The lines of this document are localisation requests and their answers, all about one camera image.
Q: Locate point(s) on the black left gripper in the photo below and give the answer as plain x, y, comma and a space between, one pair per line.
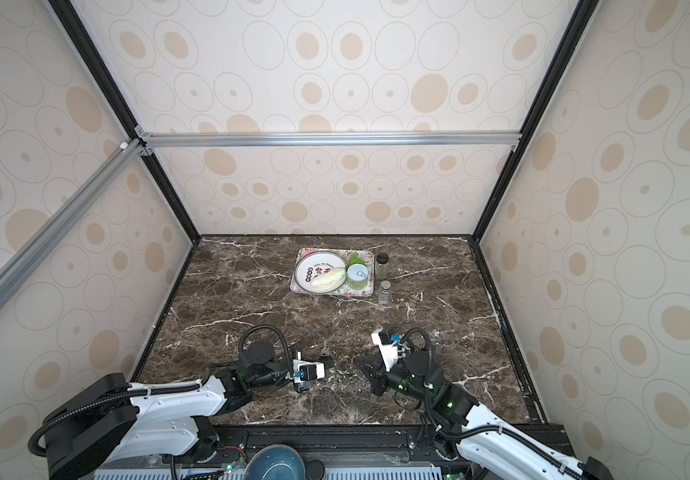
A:
300, 390

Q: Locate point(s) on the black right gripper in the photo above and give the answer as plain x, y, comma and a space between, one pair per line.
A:
375, 370

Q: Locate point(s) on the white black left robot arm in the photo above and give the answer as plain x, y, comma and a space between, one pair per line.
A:
114, 419

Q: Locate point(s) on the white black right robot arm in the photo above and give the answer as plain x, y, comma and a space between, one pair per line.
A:
457, 423

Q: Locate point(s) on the blue ceramic bowl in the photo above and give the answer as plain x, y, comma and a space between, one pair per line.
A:
276, 462

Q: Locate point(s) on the small clear glass jar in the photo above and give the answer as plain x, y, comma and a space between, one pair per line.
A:
385, 292

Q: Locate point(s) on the pale green toy cabbage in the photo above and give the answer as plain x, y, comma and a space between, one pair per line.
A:
329, 282

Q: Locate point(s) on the white plate with red text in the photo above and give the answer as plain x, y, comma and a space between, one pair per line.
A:
315, 264

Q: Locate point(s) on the dark lid glass jar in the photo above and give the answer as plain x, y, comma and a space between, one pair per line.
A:
382, 266

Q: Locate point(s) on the green tin can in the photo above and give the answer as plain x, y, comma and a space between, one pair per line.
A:
358, 276

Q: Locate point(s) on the floral rectangular tray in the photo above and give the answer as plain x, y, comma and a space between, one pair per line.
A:
344, 290

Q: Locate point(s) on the green toy leaf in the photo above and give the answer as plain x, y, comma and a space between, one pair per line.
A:
356, 259

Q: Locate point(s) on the silver aluminium crossbar back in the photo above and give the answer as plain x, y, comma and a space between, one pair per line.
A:
332, 139

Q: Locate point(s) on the silver aluminium crossbar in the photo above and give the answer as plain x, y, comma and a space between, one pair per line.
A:
332, 139
34, 252

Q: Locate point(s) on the silver aluminium crossbar left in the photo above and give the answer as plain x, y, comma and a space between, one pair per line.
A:
34, 252

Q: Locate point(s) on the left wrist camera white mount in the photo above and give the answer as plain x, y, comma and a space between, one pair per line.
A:
307, 371

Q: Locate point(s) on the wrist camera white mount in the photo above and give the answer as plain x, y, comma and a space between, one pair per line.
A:
389, 346
307, 371

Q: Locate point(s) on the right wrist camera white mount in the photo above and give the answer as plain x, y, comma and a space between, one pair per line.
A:
389, 346

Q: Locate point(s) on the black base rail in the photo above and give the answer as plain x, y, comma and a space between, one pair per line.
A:
233, 442

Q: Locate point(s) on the black corner frame post right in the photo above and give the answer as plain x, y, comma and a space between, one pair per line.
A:
576, 28

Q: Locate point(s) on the black corner frame post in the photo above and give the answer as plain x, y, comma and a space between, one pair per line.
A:
68, 17
576, 28

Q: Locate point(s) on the black corner frame post left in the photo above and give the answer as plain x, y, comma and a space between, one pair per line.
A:
68, 17

